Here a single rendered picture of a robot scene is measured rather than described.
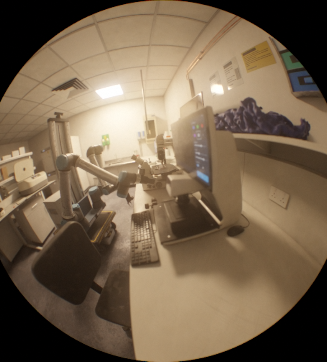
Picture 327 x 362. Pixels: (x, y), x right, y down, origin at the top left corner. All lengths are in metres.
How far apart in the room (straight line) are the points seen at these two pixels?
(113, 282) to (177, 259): 0.51
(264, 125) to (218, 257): 0.62
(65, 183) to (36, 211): 1.65
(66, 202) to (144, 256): 0.84
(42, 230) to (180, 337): 2.59
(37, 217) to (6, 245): 1.05
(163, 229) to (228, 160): 0.43
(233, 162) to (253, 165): 0.37
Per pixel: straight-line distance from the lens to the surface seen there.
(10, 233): 3.12
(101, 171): 1.09
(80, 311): 1.58
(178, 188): 0.54
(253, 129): 0.65
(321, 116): 0.85
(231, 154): 0.54
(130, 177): 0.91
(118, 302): 0.86
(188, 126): 0.48
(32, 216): 2.59
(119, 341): 1.37
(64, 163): 1.02
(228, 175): 0.55
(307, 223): 0.79
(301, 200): 0.76
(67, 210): 1.22
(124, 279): 0.90
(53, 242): 0.61
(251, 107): 0.65
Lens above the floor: 1.25
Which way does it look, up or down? 20 degrees down
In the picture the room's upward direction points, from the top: 7 degrees counter-clockwise
